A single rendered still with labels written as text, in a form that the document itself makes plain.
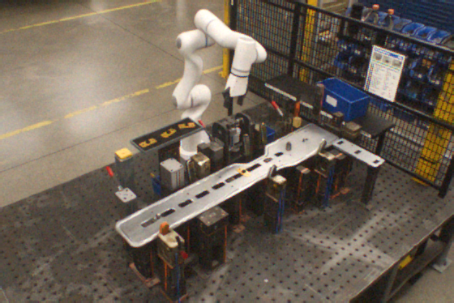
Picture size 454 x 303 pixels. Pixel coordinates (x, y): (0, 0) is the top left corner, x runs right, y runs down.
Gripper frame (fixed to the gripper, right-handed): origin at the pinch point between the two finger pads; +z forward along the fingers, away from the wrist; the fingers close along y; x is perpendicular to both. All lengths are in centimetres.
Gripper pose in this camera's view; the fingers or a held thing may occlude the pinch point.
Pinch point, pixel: (233, 104)
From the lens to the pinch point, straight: 218.3
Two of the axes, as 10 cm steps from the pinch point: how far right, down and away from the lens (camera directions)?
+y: -7.1, 2.1, -6.7
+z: -1.9, 8.6, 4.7
